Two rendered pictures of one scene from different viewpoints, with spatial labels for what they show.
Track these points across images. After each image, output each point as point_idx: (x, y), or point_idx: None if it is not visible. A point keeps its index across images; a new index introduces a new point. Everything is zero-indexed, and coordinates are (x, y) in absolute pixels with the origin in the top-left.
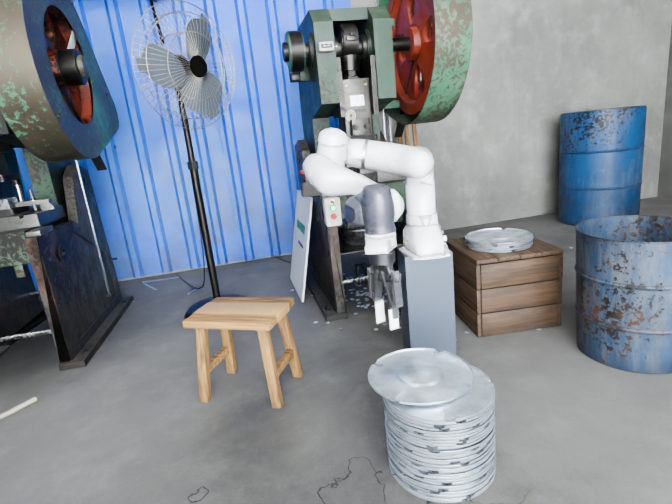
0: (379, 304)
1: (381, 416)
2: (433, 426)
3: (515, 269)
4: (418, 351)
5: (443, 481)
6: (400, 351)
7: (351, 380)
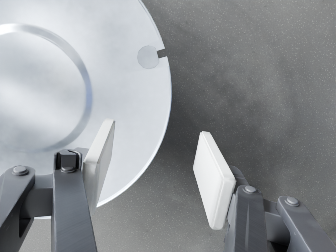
0: (213, 190)
1: (193, 78)
2: None
3: None
4: (119, 180)
5: None
6: (155, 149)
7: (316, 120)
